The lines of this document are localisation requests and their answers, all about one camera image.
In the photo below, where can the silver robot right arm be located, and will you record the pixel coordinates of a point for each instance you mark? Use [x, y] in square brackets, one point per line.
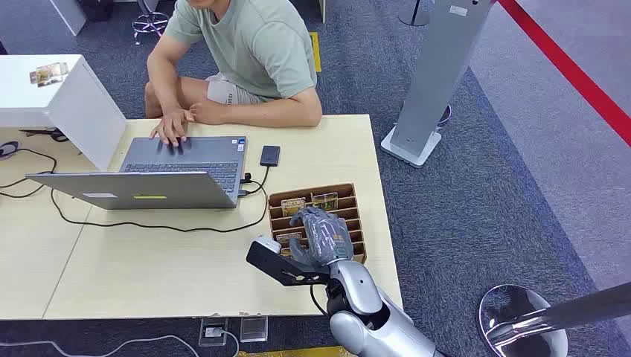
[374, 325]

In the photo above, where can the brown wooden card holder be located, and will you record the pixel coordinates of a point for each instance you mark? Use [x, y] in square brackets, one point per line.
[354, 207]

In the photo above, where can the chrome chair base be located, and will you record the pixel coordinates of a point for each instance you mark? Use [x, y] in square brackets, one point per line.
[150, 22]

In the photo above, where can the grey laptop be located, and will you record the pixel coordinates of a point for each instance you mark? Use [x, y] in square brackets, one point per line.
[187, 153]

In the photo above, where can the red barrier belt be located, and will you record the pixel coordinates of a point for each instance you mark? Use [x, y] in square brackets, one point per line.
[567, 69]

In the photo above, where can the person's left forearm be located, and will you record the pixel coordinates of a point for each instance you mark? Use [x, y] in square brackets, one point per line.
[276, 112]

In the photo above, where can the black round desk object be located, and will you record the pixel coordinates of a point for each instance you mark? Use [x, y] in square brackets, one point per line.
[7, 148]

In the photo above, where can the gold card in clear sleeve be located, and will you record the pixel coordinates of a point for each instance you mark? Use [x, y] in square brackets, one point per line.
[49, 74]

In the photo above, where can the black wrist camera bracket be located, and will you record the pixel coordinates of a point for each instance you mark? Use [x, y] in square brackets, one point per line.
[276, 268]

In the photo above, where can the chrome stanchion base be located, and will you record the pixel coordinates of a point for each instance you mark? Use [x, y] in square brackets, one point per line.
[512, 300]

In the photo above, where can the white kiosk base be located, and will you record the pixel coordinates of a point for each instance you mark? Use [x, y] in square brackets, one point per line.
[411, 155]

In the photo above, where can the black external drive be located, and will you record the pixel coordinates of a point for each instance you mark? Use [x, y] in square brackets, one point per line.
[270, 155]

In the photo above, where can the person's right forearm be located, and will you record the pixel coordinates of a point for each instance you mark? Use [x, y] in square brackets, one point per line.
[161, 84]

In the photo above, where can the clear floor socket lid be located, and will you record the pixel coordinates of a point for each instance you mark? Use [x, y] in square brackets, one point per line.
[254, 329]

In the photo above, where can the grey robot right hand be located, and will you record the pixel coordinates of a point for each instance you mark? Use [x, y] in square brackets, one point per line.
[325, 239]

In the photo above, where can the black scissors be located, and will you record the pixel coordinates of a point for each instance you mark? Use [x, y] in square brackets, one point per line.
[49, 133]

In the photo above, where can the person's right hand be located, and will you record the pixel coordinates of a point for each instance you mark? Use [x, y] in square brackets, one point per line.
[171, 125]

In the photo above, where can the dark round stanchion base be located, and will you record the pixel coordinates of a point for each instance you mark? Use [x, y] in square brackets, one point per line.
[414, 18]

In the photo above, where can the gold card in holder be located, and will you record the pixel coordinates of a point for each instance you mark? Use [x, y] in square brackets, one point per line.
[288, 237]
[325, 201]
[293, 207]

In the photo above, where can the white box cabinet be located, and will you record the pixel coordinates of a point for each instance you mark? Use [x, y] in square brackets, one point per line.
[74, 106]

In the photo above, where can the white furniture panel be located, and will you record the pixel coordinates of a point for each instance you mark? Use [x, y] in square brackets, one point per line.
[69, 15]

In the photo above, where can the person's left hand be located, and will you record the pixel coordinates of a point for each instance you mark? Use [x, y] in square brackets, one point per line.
[208, 112]

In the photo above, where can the person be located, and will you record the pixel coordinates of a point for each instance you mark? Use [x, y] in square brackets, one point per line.
[256, 44]

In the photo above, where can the yellow floor tape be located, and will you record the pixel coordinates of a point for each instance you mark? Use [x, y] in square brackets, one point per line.
[315, 51]

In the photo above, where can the grey kiosk pillar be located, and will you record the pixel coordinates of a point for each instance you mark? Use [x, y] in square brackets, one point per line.
[434, 74]

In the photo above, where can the floor power socket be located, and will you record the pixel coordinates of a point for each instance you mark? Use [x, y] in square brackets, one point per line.
[213, 332]

